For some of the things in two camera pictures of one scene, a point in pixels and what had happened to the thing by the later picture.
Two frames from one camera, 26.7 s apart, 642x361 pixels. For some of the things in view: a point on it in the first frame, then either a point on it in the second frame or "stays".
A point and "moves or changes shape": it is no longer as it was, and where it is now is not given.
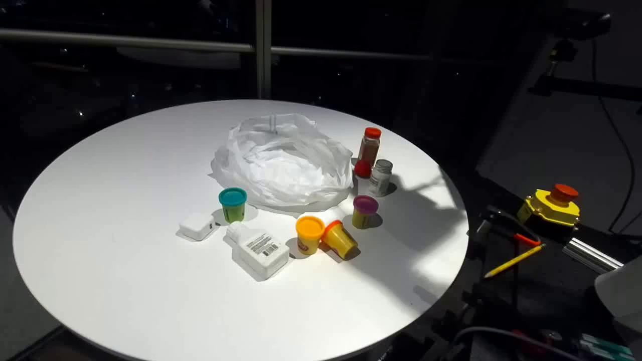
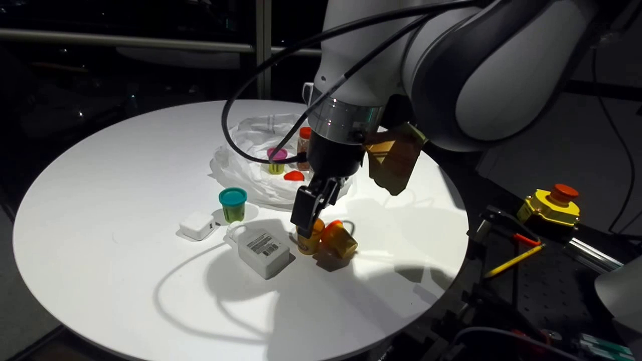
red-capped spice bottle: x=369 y=148 moves or changes shape
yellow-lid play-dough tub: x=309 y=226 stays
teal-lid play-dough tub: x=233 y=203 stays
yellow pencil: x=515 y=259 stays
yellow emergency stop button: x=554 y=204 stays
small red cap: x=361 y=167 -> x=293 y=177
